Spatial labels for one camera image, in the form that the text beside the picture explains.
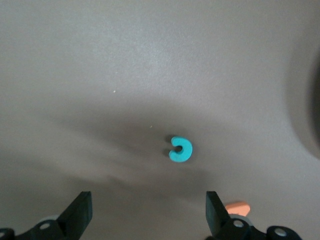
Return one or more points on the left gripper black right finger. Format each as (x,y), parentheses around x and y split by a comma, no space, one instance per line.
(220,222)

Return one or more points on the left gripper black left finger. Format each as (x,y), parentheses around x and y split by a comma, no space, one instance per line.
(75,220)

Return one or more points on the teal foam letter c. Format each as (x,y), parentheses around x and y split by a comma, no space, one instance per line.
(187,150)

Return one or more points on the orange foam letter v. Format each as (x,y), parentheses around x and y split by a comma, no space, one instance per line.
(238,207)

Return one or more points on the brown table cover sheet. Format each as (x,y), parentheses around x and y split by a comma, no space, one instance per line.
(100,50)

